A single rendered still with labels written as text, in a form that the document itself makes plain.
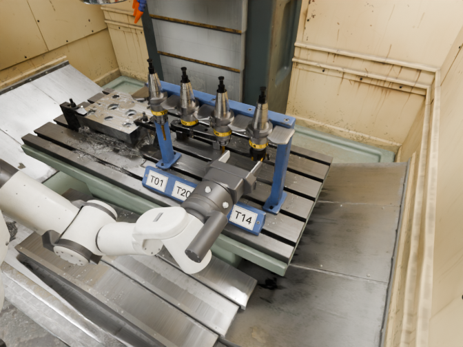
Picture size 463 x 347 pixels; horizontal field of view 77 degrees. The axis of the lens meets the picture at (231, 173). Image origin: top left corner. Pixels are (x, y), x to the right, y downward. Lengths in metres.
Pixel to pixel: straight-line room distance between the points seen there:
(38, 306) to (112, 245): 0.45
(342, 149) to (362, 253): 0.87
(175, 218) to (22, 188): 0.34
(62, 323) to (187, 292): 0.35
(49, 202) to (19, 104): 1.33
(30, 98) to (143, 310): 1.41
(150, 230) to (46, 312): 0.57
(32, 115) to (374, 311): 1.81
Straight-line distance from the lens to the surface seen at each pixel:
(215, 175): 0.64
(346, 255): 1.06
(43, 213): 0.72
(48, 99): 2.03
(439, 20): 1.57
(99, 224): 0.72
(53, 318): 1.03
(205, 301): 1.01
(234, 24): 1.31
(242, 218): 0.90
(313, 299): 0.98
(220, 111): 0.77
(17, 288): 1.13
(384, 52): 1.60
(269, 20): 1.30
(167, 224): 0.52
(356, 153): 1.80
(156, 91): 0.88
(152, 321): 1.02
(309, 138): 1.83
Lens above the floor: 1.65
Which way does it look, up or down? 44 degrees down
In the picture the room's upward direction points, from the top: straight up
